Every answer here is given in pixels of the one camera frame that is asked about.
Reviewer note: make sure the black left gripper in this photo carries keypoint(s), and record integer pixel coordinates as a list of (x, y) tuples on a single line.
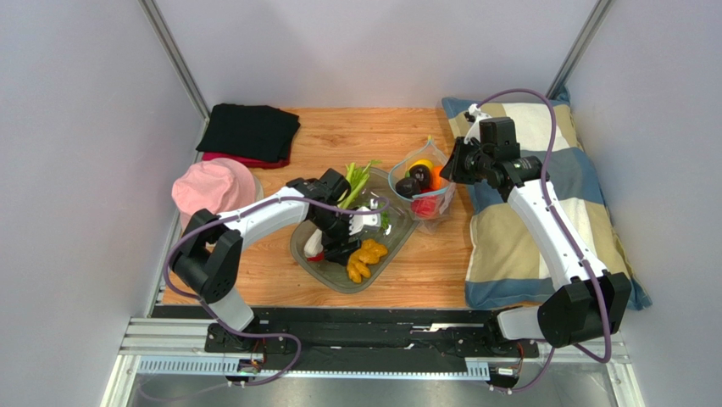
[(332, 247)]

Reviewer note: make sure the dark purple plum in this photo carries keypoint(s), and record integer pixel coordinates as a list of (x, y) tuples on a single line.
[(421, 175)]

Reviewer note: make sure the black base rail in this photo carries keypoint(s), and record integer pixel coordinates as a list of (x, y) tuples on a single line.
[(373, 340)]

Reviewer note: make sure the red chili pepper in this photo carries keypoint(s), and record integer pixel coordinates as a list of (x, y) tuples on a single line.
[(316, 258)]

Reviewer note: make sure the grey round plate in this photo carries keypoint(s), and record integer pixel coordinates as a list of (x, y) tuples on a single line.
[(259, 190)]

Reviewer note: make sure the aluminium frame base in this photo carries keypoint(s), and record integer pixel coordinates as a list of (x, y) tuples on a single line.
[(161, 362)]

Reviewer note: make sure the dark mangosteen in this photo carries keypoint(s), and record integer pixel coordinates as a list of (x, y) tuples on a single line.
[(408, 187)]

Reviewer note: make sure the red apple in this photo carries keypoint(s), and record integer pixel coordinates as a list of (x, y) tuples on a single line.
[(426, 208)]

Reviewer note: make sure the blue beige plaid pillow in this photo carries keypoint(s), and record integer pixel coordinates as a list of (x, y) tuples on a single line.
[(525, 247)]

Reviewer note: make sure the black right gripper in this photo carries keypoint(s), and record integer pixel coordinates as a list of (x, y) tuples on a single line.
[(458, 161)]

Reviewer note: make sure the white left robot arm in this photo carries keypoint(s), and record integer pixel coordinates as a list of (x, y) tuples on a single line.
[(207, 256)]

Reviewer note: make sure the ginger root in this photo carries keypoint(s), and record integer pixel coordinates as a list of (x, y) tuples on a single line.
[(370, 253)]

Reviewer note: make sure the celery stalk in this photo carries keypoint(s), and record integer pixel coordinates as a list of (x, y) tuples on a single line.
[(357, 177)]

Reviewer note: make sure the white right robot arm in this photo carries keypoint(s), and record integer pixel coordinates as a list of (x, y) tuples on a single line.
[(589, 300)]

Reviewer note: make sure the black folded cloth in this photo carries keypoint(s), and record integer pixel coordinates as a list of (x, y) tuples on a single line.
[(259, 132)]

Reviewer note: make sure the clear zip top bag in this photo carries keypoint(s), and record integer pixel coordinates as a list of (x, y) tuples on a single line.
[(400, 170)]

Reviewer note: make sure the orange fruit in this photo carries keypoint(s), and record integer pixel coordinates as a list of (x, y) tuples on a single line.
[(436, 181)]

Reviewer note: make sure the yellow lemon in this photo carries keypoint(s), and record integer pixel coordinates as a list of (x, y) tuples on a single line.
[(428, 164)]

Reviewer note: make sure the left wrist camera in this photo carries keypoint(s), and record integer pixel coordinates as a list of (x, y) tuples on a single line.
[(362, 223)]

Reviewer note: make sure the pink bucket hat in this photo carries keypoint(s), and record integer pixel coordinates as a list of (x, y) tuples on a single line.
[(218, 185)]

